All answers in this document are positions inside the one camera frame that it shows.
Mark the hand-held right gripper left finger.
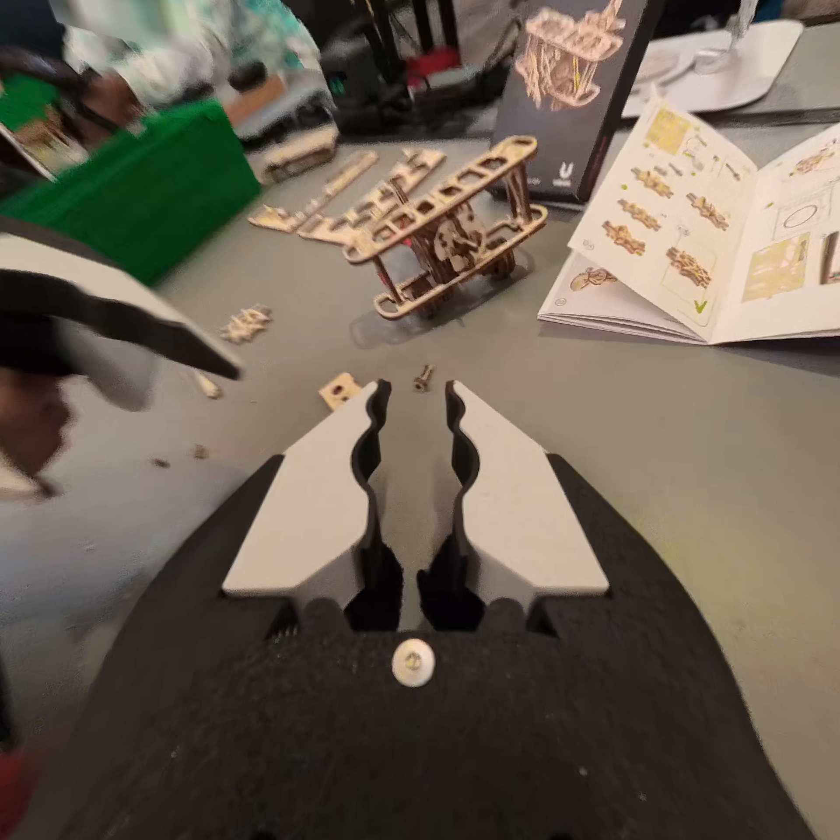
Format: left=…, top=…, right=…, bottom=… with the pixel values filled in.
left=222, top=379, right=403, bottom=611

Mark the wooden parts sheet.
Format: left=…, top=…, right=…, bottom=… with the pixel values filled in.
left=297, top=147, right=448, bottom=242

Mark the small rectangular wooden piece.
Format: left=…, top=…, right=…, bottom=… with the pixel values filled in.
left=318, top=371, right=366, bottom=412

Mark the black machine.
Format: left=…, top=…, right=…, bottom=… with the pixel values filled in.
left=320, top=0, right=506, bottom=135

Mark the person's left hand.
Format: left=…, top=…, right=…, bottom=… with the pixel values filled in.
left=0, top=367, right=74, bottom=481

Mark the wooden parts strip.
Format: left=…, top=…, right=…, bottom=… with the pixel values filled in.
left=248, top=150, right=382, bottom=235

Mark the black model kit box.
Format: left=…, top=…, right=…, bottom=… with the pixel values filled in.
left=491, top=0, right=665, bottom=206

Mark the wooden radial engine piece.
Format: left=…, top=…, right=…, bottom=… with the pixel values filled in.
left=218, top=304, right=274, bottom=346

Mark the open instruction booklet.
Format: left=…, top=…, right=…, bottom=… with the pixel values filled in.
left=537, top=97, right=840, bottom=347

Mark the wooden biplane model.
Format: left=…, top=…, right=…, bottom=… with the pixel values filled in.
left=343, top=134, right=550, bottom=322

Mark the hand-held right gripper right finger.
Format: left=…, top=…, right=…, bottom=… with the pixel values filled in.
left=419, top=379, right=611, bottom=610

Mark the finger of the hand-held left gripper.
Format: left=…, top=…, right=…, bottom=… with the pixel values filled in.
left=56, top=320, right=164, bottom=413
left=0, top=220, right=245, bottom=383

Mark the small wooden block assembly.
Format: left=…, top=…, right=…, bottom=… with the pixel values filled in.
left=261, top=128, right=340, bottom=186

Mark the green box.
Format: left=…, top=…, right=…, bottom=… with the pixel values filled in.
left=0, top=98, right=263, bottom=284

